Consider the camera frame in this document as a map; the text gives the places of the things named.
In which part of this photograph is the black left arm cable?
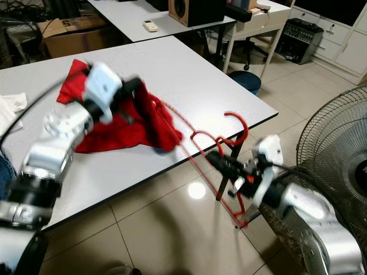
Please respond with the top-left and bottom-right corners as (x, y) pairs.
(0, 69), (95, 144)

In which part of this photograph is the open cardboard box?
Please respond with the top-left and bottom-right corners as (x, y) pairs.
(37, 16), (116, 59)

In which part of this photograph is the white office desk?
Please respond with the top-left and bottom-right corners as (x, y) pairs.
(89, 0), (237, 43)

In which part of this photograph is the white table with black legs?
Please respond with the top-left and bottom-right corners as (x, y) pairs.
(0, 36), (280, 233)

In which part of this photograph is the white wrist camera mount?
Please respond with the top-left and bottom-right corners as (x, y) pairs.
(83, 62), (124, 109)
(254, 134), (285, 202)

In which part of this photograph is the small white cloth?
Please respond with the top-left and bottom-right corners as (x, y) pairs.
(0, 93), (21, 136)

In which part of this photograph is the red shirt with white print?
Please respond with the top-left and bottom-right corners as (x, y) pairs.
(57, 59), (183, 154)

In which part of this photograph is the black audio device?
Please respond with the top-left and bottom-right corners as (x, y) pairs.
(275, 18), (325, 65)

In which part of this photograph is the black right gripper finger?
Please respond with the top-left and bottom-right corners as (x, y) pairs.
(206, 150), (239, 169)
(216, 165), (241, 184)

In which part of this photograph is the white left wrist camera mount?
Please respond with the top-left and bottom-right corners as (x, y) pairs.
(83, 62), (124, 109)

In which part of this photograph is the red wire hanger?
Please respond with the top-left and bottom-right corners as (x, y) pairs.
(161, 100), (251, 230)

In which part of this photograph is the blue round stool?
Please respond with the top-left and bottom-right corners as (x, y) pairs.
(228, 70), (263, 96)

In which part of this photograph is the brown wooden speaker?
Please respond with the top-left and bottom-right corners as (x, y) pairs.
(169, 0), (228, 28)

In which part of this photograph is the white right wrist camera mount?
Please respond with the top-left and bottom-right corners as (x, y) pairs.
(254, 134), (285, 202)

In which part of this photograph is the white drawer cabinet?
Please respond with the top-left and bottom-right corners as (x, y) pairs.
(291, 6), (367, 76)

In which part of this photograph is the white desk with white legs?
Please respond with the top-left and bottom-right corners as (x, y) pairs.
(224, 3), (293, 78)

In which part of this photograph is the grey wire grille fan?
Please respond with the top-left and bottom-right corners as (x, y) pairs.
(301, 86), (367, 235)

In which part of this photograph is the blue denim jacket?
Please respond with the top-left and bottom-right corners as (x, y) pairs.
(0, 152), (18, 185)

